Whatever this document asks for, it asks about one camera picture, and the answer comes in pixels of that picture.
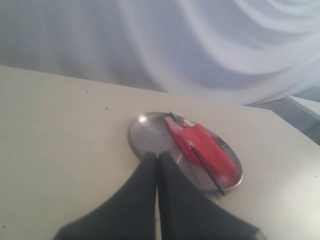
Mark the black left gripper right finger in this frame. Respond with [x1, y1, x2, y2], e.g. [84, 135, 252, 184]
[157, 151, 263, 240]

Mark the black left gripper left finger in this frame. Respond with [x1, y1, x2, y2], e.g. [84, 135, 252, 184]
[55, 152, 157, 240]

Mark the red flag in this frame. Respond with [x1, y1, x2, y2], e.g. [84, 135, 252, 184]
[164, 112, 238, 196]

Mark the round stainless steel plate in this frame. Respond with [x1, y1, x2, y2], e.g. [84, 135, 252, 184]
[128, 112, 243, 193]

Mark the white backdrop cloth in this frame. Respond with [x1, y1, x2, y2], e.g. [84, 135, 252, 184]
[0, 0, 320, 105]

